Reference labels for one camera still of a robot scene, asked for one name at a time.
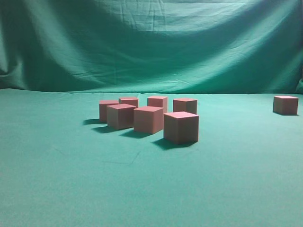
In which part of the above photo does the pink cube placed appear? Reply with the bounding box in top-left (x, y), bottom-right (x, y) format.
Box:
top-left (147, 96), bottom-right (168, 113)
top-left (173, 98), bottom-right (198, 114)
top-left (119, 97), bottom-right (139, 108)
top-left (107, 104), bottom-right (136, 130)
top-left (99, 100), bottom-right (119, 122)

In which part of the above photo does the pink cube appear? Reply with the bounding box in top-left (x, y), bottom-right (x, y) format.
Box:
top-left (134, 106), bottom-right (163, 134)

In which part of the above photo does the pink cube column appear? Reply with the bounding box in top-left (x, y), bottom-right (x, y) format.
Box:
top-left (273, 96), bottom-right (299, 115)
top-left (163, 112), bottom-right (199, 144)

